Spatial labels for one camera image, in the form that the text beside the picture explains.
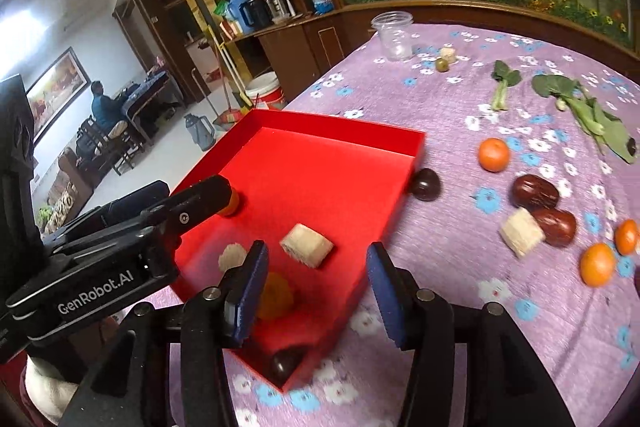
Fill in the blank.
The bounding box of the white red plastic bucket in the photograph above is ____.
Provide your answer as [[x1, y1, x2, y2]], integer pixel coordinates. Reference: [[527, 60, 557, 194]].
[[245, 72, 288, 110]]

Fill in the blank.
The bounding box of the dark cherry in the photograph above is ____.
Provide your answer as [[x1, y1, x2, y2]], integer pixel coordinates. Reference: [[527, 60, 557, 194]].
[[269, 345, 309, 387], [409, 168, 442, 202]]

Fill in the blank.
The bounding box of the beige sugarcane piece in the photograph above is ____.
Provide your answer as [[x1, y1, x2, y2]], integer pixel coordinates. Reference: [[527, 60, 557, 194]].
[[218, 243, 247, 273], [280, 223, 334, 269], [499, 208, 546, 258]]

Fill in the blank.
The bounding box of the white gloved left hand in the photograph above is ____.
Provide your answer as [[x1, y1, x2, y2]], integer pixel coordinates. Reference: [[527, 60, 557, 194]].
[[25, 357, 79, 426]]

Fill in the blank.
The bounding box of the green leafy vegetable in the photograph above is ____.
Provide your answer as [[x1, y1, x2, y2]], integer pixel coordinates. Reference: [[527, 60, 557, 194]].
[[532, 75, 638, 165]]

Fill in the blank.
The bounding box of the dark red jujube date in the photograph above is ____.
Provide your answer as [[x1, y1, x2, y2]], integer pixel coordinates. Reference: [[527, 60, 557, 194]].
[[510, 174, 560, 210]]

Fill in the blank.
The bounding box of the small green olive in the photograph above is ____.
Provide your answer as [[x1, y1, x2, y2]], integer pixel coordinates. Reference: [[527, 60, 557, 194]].
[[435, 58, 449, 72]]

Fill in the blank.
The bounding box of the small beige nut piece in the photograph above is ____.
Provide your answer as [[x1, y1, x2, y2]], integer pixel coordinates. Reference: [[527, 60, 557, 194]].
[[439, 46, 457, 64]]

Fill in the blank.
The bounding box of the small green vegetable stalk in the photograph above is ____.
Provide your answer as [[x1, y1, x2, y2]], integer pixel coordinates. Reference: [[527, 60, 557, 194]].
[[490, 60, 522, 112]]

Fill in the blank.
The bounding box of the orange tangerine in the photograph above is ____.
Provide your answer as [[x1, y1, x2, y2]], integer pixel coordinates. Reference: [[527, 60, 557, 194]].
[[477, 138, 510, 173], [256, 272, 294, 320], [217, 188, 241, 217], [614, 219, 639, 256], [579, 243, 616, 287]]

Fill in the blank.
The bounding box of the grey thermos flask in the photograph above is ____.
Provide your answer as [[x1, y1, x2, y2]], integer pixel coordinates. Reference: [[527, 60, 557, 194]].
[[183, 113, 216, 152]]

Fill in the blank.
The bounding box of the clear plastic jar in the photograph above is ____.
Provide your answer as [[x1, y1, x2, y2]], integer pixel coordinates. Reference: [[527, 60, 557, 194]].
[[371, 11, 413, 61]]

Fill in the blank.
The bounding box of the red shallow box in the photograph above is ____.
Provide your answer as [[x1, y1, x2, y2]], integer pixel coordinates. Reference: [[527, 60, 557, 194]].
[[172, 109, 425, 391]]

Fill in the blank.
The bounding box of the blue plastic jug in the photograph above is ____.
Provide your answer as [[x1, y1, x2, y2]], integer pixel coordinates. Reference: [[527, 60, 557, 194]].
[[229, 0, 254, 35]]

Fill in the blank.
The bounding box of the framed wall painting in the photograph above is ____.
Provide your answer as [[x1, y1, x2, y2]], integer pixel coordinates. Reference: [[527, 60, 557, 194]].
[[26, 46, 90, 145]]

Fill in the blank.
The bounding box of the seated person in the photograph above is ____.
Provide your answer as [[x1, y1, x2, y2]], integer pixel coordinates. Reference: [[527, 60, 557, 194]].
[[76, 81, 128, 161]]

